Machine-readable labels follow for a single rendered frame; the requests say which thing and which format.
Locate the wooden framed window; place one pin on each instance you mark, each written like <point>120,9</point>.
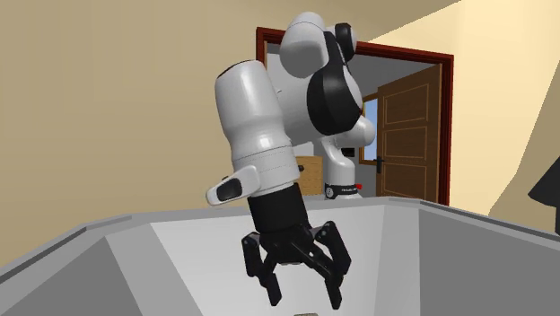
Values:
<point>371,131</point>

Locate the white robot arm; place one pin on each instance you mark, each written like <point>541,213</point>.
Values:
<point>253,127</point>

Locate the wooden door with red frame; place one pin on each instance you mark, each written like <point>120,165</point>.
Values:
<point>409,140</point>

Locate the grey basin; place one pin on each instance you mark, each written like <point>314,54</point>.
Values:
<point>459,262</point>

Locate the black angular object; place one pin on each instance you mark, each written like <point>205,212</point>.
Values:
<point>549,190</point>

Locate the light wooden chest of drawers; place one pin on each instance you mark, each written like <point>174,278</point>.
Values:
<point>311,177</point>

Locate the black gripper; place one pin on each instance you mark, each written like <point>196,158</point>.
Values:
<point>278,214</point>

